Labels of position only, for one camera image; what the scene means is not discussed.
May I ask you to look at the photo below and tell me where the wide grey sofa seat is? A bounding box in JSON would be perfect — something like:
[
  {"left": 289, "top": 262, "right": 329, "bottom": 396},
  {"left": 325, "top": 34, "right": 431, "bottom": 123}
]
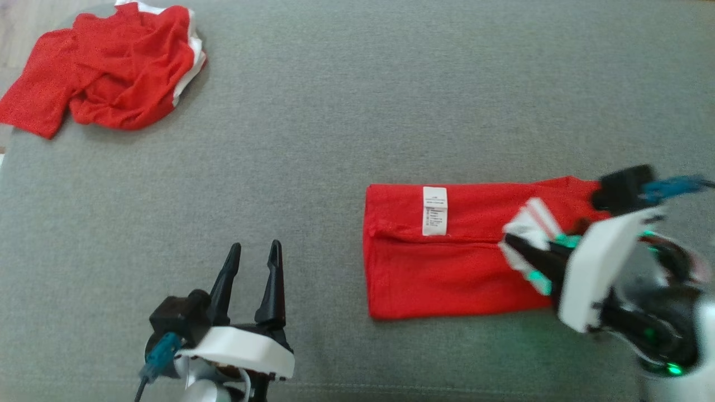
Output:
[{"left": 0, "top": 0, "right": 715, "bottom": 402}]

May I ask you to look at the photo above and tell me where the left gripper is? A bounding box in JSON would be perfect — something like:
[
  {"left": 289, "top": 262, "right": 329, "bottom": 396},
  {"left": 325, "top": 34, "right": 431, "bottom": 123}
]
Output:
[{"left": 178, "top": 240, "right": 295, "bottom": 381}]

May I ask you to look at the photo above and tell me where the right camera cable blue plug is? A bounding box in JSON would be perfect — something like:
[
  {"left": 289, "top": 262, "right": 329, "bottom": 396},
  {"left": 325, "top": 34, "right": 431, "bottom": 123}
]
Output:
[{"left": 641, "top": 175, "right": 715, "bottom": 205}]

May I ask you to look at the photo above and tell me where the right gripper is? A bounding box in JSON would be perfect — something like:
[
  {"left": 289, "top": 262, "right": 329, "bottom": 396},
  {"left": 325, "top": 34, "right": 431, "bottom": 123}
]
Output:
[{"left": 504, "top": 207, "right": 666, "bottom": 334}]

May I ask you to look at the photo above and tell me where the red white basketball jersey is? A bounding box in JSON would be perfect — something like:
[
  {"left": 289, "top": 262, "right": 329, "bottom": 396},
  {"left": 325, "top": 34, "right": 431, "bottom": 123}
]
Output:
[{"left": 362, "top": 176, "right": 615, "bottom": 321}]

